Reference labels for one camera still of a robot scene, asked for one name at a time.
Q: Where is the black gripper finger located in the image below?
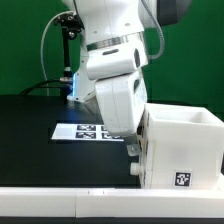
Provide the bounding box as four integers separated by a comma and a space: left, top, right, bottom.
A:
124, 135, 139, 156

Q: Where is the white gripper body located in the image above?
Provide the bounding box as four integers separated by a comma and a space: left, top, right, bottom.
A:
95, 69, 147, 136

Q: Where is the white drawer cabinet frame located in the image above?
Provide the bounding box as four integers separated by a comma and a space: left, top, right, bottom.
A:
140, 103, 224, 190

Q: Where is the white drawer box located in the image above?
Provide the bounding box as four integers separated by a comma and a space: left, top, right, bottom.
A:
130, 157, 149, 189
137, 112, 149, 154

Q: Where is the white drawer box front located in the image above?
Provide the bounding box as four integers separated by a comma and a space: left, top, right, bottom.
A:
130, 157, 149, 189

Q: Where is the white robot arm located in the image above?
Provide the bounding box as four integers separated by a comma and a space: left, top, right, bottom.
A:
61, 0, 192, 156

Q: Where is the white marker base plate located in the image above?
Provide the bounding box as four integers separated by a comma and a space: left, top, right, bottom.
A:
51, 123, 122, 141

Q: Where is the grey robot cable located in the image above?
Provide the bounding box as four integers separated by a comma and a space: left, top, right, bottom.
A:
39, 11, 73, 97

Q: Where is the white front fence rail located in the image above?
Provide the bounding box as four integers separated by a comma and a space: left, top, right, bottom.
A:
0, 187, 224, 219

